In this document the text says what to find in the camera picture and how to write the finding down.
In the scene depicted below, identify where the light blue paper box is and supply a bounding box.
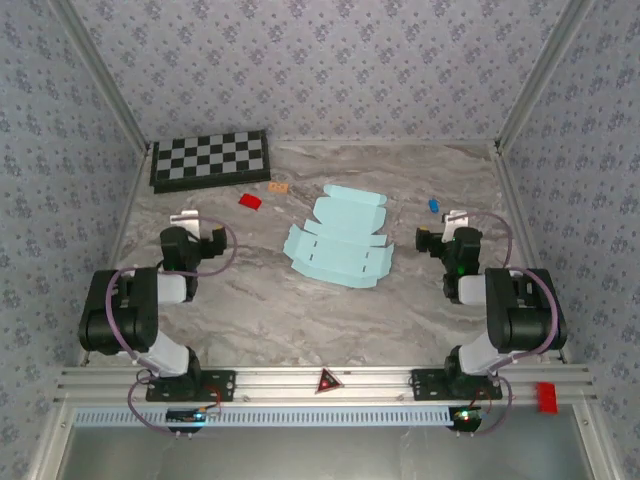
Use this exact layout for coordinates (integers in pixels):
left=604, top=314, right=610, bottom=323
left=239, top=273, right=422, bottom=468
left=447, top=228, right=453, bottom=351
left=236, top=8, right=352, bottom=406
left=282, top=183, right=396, bottom=290

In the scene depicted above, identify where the black grey chessboard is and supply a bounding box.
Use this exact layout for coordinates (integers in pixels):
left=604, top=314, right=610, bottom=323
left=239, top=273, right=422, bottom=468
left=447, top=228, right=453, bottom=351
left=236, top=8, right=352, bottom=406
left=148, top=129, right=273, bottom=195

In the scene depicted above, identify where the red clamp block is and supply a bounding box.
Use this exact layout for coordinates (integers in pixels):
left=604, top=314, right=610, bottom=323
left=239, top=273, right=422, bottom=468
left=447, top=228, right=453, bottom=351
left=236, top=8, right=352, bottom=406
left=534, top=382, right=559, bottom=415

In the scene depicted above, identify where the red black triangle marker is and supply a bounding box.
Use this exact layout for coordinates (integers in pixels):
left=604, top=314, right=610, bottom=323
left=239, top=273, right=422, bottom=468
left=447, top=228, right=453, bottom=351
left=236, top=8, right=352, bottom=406
left=313, top=367, right=344, bottom=397

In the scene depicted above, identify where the grey metal lower panel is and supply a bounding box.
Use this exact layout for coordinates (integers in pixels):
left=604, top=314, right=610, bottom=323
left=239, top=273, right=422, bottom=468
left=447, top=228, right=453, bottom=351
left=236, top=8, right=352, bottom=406
left=62, top=424, right=596, bottom=480

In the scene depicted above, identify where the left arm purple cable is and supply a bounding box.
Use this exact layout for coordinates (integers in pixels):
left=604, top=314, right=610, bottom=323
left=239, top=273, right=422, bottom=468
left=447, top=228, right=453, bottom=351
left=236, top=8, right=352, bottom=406
left=106, top=215, right=238, bottom=437

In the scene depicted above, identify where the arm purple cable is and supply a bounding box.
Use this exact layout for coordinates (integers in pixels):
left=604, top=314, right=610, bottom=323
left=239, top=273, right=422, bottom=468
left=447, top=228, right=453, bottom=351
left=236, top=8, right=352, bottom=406
left=452, top=210, right=569, bottom=437
left=106, top=215, right=238, bottom=437

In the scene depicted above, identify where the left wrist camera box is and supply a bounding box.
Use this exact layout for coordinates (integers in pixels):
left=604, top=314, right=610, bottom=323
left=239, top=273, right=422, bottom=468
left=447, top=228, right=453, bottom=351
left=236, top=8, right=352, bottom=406
left=169, top=209, right=201, bottom=234

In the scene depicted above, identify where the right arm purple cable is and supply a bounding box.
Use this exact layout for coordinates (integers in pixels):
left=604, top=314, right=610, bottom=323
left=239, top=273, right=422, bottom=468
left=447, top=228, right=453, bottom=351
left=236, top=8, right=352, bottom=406
left=452, top=210, right=569, bottom=437

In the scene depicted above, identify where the aluminium table side rail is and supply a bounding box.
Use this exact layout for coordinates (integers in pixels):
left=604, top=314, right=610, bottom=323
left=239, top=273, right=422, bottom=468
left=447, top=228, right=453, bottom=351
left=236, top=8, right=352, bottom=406
left=492, top=144, right=571, bottom=366
left=77, top=147, right=151, bottom=369

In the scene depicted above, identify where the aluminium table back rail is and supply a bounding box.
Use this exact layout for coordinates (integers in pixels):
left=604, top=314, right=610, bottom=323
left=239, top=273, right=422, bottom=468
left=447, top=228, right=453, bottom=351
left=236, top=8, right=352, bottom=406
left=269, top=138, right=499, bottom=149

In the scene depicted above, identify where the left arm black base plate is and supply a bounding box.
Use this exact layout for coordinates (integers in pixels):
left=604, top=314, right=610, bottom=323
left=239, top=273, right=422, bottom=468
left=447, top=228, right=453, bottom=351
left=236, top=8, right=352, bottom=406
left=145, top=368, right=237, bottom=403

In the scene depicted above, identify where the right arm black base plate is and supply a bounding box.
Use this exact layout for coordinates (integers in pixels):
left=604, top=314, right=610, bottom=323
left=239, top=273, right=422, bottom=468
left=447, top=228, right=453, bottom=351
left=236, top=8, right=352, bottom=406
left=410, top=368, right=503, bottom=401

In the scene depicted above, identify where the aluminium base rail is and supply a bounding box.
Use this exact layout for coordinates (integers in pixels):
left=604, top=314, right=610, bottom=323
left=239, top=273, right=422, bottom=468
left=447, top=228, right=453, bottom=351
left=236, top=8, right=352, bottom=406
left=54, top=364, right=599, bottom=406

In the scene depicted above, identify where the grey slotted cable duct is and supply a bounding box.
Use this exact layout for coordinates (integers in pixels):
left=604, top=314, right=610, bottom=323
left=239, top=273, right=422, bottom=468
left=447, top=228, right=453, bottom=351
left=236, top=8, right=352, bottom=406
left=73, top=405, right=454, bottom=427

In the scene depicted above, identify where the aluminium frame post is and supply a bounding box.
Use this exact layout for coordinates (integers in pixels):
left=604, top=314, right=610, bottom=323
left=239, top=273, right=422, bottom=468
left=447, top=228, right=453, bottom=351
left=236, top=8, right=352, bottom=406
left=494, top=0, right=597, bottom=151
left=48, top=0, right=154, bottom=154

